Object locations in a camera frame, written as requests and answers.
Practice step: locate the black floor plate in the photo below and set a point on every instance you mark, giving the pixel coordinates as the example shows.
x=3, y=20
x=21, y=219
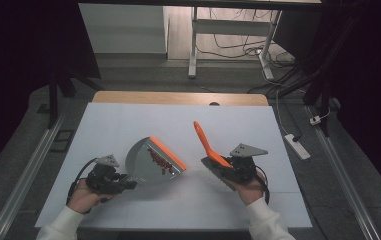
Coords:
x=62, y=141

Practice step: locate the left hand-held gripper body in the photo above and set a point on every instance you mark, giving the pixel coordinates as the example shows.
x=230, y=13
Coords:
x=104, y=178

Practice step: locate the white cabinet panel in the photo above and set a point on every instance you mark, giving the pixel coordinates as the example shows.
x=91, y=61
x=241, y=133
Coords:
x=121, y=30

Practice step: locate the person's left hand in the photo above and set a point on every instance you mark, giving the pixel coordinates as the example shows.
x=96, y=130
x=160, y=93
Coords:
x=84, y=198

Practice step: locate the black stand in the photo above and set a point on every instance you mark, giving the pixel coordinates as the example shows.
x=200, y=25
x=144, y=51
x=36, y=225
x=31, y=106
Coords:
x=324, y=96
x=53, y=100

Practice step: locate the white desk frame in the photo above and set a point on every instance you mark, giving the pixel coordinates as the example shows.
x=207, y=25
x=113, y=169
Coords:
x=193, y=50

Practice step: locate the metal floor rail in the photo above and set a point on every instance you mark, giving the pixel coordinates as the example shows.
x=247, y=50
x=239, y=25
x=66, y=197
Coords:
x=344, y=173
x=24, y=170

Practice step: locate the grey dustpan with orange edge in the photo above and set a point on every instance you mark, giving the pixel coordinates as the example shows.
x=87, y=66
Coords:
x=141, y=163

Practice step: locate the black curtain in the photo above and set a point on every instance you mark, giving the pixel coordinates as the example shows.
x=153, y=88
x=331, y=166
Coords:
x=371, y=83
x=18, y=66

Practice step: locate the white table cover sheet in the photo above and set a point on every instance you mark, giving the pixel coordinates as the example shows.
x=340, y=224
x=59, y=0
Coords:
x=178, y=116

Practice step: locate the person's right hand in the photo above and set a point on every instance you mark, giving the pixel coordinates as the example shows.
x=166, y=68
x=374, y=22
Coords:
x=249, y=191

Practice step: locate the small white adapter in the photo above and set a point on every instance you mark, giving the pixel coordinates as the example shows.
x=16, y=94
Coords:
x=315, y=120

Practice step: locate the white power strip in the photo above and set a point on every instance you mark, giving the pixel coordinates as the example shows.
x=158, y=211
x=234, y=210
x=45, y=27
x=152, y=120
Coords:
x=298, y=146

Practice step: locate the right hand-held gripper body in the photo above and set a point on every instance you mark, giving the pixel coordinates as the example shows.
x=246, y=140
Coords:
x=243, y=166

